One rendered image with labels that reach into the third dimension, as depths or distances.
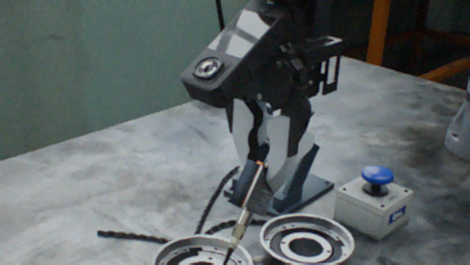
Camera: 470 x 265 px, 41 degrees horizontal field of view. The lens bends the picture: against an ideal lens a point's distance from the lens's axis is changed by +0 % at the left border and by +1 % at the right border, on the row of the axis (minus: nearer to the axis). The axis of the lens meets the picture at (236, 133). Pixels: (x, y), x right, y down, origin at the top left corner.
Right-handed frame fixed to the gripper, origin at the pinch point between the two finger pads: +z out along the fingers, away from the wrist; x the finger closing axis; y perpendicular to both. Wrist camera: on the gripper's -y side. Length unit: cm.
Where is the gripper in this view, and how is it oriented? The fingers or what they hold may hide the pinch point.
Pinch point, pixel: (259, 178)
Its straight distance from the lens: 62.9
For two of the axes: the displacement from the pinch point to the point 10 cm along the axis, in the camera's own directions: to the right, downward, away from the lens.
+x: -7.5, -3.0, 5.9
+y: 6.6, -2.8, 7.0
